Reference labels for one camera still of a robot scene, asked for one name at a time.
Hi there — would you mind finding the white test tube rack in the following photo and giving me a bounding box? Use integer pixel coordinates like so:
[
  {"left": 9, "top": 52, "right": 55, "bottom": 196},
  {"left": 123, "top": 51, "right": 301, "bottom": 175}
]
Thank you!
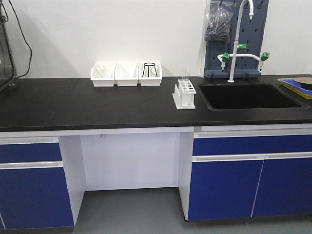
[{"left": 172, "top": 79, "right": 196, "bottom": 110}]

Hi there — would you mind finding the blue-grey pegboard drying rack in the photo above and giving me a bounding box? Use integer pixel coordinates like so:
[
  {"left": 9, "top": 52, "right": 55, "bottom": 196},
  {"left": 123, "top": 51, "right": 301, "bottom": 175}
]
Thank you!
[{"left": 204, "top": 0, "right": 269, "bottom": 79}]

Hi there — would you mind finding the right white storage bin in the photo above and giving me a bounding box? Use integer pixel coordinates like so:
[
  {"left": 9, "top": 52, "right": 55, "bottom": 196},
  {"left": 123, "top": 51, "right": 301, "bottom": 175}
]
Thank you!
[{"left": 139, "top": 62, "right": 162, "bottom": 86}]

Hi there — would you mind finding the white storage bin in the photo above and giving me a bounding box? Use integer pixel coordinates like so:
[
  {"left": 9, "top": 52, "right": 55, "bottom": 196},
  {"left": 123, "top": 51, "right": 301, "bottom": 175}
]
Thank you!
[
  {"left": 115, "top": 62, "right": 138, "bottom": 86},
  {"left": 90, "top": 62, "right": 117, "bottom": 87},
  {"left": 139, "top": 62, "right": 162, "bottom": 86}
]

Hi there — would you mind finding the glass flask in right bin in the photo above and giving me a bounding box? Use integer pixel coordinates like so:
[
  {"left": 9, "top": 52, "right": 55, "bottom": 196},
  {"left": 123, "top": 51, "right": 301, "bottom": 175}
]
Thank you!
[{"left": 145, "top": 66, "right": 157, "bottom": 78}]

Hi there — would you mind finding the middle white storage bin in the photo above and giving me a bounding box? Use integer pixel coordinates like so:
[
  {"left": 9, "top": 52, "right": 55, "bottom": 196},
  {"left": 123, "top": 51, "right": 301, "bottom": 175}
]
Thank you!
[{"left": 115, "top": 62, "right": 138, "bottom": 86}]

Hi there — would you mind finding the black metal tripod stand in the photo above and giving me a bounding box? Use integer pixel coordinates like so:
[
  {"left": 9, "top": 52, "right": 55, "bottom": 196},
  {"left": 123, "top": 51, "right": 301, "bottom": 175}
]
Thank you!
[{"left": 142, "top": 62, "right": 157, "bottom": 78}]

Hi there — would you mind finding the left white storage bin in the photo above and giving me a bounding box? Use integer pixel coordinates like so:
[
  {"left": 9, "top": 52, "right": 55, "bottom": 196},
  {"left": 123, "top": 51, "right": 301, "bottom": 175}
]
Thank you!
[{"left": 90, "top": 62, "right": 117, "bottom": 87}]

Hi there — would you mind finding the glass beaker in left bin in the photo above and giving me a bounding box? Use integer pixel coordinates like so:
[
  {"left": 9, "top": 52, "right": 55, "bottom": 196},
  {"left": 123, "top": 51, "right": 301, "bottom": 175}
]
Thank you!
[{"left": 97, "top": 64, "right": 108, "bottom": 78}]

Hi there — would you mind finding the white gooseneck lab faucet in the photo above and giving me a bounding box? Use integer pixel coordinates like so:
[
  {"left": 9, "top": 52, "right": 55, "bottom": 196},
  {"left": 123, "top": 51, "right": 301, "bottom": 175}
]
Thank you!
[{"left": 217, "top": 0, "right": 270, "bottom": 83}]

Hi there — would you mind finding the right blue cabinet left door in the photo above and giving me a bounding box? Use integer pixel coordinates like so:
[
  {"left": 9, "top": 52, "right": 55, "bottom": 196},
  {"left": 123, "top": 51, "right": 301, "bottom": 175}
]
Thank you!
[{"left": 188, "top": 160, "right": 263, "bottom": 221}]

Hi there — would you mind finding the blue cabinet door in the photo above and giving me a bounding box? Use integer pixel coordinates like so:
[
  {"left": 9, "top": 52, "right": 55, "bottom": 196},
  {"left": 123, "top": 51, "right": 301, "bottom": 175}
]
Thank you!
[
  {"left": 253, "top": 158, "right": 312, "bottom": 217},
  {"left": 188, "top": 160, "right": 263, "bottom": 221},
  {"left": 0, "top": 168, "right": 74, "bottom": 230}
]

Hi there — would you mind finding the black lab sink basin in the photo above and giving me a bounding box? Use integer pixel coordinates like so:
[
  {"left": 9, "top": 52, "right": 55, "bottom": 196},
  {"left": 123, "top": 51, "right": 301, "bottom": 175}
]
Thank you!
[{"left": 199, "top": 84, "right": 305, "bottom": 110}]

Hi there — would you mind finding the plastic bag of pegs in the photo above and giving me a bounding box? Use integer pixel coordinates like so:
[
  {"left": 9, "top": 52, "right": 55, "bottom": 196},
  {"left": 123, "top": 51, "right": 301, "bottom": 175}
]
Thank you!
[{"left": 205, "top": 0, "right": 236, "bottom": 43}]

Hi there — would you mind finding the left blue drawer front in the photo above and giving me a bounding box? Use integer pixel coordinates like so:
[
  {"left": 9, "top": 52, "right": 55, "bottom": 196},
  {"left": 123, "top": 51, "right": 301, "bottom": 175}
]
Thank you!
[{"left": 0, "top": 143, "right": 62, "bottom": 163}]

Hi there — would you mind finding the blue drawer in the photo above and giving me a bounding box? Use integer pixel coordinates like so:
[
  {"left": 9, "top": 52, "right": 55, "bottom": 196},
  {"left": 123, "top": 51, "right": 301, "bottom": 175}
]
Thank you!
[
  {"left": 193, "top": 135, "right": 312, "bottom": 156},
  {"left": 0, "top": 143, "right": 62, "bottom": 163}
]

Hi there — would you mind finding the right blue drawer front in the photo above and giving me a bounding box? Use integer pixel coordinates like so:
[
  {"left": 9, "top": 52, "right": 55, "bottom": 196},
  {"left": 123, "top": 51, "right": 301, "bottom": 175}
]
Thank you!
[{"left": 193, "top": 135, "right": 312, "bottom": 156}]

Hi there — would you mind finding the blue tray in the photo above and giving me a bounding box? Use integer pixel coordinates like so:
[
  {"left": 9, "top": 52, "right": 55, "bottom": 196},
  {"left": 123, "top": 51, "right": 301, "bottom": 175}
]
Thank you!
[{"left": 278, "top": 78, "right": 312, "bottom": 95}]

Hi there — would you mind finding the yellow tray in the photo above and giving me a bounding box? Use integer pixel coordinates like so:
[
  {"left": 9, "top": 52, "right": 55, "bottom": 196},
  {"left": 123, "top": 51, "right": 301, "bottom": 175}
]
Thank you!
[{"left": 277, "top": 79, "right": 312, "bottom": 99}]

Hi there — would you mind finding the round dark plate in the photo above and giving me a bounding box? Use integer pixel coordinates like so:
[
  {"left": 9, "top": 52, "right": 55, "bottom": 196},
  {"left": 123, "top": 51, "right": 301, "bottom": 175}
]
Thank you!
[{"left": 293, "top": 77, "right": 312, "bottom": 90}]

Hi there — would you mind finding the metal framed equipment left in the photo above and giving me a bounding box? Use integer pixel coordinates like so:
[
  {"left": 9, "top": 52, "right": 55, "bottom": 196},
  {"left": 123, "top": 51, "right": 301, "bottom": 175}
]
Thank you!
[{"left": 0, "top": 0, "right": 16, "bottom": 92}]

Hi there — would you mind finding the black power cable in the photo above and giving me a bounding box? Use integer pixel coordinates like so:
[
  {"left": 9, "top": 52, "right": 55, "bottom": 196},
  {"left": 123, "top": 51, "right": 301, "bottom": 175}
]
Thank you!
[{"left": 8, "top": 0, "right": 33, "bottom": 78}]

